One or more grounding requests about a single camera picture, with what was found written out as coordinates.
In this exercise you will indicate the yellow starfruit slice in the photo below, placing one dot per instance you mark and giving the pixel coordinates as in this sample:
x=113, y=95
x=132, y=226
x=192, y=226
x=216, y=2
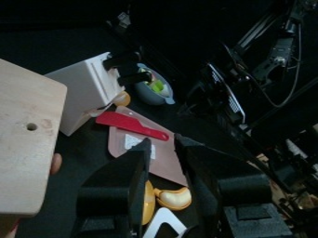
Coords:
x=174, y=199

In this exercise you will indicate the person's hand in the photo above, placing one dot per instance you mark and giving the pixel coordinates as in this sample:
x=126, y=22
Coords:
x=56, y=163

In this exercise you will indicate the white label sticker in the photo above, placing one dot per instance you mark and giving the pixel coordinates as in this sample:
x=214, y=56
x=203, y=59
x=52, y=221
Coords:
x=131, y=141

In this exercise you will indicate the red toy knife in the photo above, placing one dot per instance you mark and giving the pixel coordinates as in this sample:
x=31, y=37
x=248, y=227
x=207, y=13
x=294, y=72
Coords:
x=124, y=123

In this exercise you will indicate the grey-blue bowl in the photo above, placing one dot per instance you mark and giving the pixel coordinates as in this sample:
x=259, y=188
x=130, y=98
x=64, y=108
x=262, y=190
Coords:
x=147, y=94

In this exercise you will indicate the pink cutting mat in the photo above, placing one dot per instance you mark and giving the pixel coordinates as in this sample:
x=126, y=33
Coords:
x=167, y=158

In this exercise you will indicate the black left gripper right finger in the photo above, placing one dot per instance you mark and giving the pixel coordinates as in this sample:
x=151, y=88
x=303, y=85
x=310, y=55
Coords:
x=231, y=192

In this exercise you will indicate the orange toy fruit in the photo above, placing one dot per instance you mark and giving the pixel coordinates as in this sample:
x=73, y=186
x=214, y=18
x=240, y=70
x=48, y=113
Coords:
x=123, y=99

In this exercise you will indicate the green toy food piece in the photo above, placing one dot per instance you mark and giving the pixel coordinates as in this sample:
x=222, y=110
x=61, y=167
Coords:
x=156, y=85

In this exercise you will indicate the white angular plastic piece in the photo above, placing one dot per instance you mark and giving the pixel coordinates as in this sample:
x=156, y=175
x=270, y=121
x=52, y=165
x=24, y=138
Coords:
x=163, y=217

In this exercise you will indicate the light wooden cutting board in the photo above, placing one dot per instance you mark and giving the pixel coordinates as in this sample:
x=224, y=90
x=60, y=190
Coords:
x=24, y=139

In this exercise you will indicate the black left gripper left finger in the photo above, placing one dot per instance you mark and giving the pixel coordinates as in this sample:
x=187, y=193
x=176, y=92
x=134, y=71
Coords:
x=111, y=192

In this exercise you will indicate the white knife block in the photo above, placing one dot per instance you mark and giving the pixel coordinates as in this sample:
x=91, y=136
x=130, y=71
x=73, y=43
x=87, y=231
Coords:
x=87, y=89

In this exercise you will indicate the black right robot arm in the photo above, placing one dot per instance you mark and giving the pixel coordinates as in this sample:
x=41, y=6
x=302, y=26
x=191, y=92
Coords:
x=226, y=89

